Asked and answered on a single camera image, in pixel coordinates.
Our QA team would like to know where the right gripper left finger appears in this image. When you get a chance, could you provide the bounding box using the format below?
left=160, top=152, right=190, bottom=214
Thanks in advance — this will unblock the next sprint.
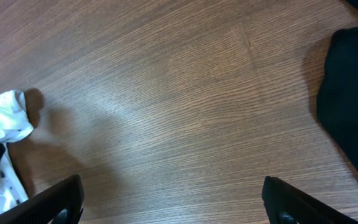
left=0, top=174, right=84, bottom=224

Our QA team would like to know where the black trousers right side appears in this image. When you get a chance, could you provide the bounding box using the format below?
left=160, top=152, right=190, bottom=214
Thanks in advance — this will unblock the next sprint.
left=316, top=0, right=358, bottom=171

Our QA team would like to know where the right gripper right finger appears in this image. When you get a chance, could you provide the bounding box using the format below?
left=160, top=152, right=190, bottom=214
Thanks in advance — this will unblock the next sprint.
left=262, top=176, right=358, bottom=224

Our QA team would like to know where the white t-shirt black print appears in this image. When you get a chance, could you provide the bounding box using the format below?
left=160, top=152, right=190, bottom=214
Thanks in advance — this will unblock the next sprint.
left=0, top=90, right=34, bottom=214

